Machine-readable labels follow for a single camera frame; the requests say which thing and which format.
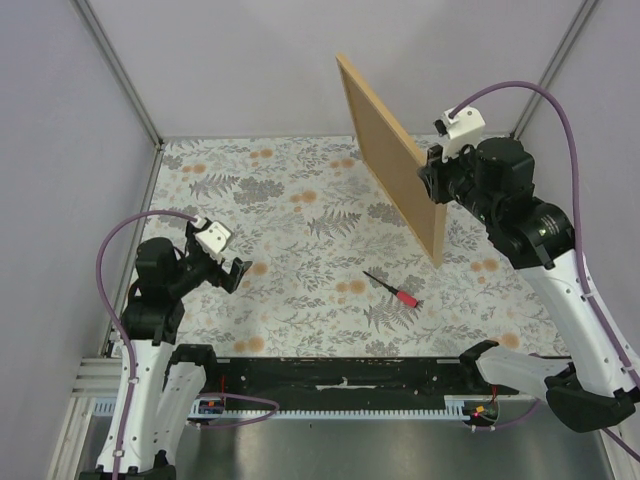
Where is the red black screwdriver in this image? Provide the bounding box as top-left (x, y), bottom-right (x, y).
top-left (364, 271), bottom-right (419, 309)

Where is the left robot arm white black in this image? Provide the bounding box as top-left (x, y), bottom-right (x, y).
top-left (79, 218), bottom-right (251, 479)

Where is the aluminium corner post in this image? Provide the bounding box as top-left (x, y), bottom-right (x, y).
top-left (71, 0), bottom-right (164, 149)
top-left (509, 0), bottom-right (601, 139)

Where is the floral patterned table mat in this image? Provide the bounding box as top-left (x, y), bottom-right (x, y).
top-left (144, 136), bottom-right (567, 357)

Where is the wooden picture frame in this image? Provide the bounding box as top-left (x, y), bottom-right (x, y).
top-left (336, 54), bottom-right (447, 268)

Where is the right aluminium corner post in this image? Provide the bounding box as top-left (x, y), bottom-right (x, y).
top-left (509, 0), bottom-right (601, 139)

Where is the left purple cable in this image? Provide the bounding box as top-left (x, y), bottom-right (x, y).
top-left (94, 209), bottom-right (281, 480)

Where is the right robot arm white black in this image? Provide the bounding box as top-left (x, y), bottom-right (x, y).
top-left (419, 137), bottom-right (639, 433)

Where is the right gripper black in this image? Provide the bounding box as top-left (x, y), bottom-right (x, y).
top-left (420, 134), bottom-right (501, 226)

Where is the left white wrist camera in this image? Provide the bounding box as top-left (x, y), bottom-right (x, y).
top-left (191, 216), bottom-right (234, 263)

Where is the left aluminium corner post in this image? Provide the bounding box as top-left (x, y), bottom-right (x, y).
top-left (71, 0), bottom-right (164, 149)

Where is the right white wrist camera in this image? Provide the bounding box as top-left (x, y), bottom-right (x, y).
top-left (434, 107), bottom-right (486, 159)

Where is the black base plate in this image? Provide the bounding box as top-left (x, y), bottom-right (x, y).
top-left (201, 357), bottom-right (493, 413)

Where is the white slotted cable duct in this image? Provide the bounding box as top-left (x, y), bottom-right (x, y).
top-left (92, 394), bottom-right (494, 420)

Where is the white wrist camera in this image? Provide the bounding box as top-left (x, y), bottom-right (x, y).
top-left (191, 216), bottom-right (234, 263)
top-left (434, 107), bottom-right (486, 159)

